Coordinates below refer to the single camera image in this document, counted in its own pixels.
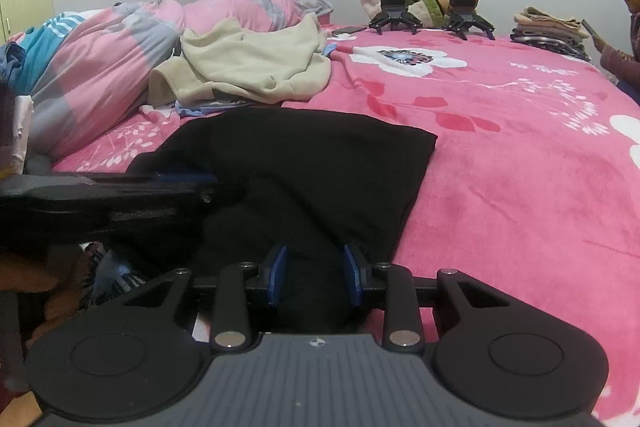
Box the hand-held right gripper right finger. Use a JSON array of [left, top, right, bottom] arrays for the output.
[[342, 244, 511, 352]]

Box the black garment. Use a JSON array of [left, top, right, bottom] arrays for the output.
[[107, 107, 438, 333]]

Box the person's left hand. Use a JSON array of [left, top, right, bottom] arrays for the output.
[[0, 248, 88, 339]]

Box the pink grey quilt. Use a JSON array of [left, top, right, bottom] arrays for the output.
[[0, 0, 335, 160]]

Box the pink floral blanket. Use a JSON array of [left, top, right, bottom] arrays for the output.
[[50, 19, 640, 427]]

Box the spare black gripper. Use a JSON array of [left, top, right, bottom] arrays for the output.
[[368, 0, 423, 36], [442, 0, 497, 42]]

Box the beige garment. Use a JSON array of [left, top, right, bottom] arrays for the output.
[[148, 13, 332, 108]]

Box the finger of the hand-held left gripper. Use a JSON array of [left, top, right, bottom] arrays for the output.
[[82, 171, 221, 188]]

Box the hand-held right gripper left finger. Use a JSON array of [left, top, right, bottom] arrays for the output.
[[122, 244, 289, 353]]

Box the pale crumpled cloth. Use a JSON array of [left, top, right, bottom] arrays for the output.
[[0, 94, 34, 176]]

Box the light blue garment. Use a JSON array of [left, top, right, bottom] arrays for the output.
[[175, 101, 217, 116]]

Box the stack of folded clothes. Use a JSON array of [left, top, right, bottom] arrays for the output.
[[510, 7, 593, 58]]

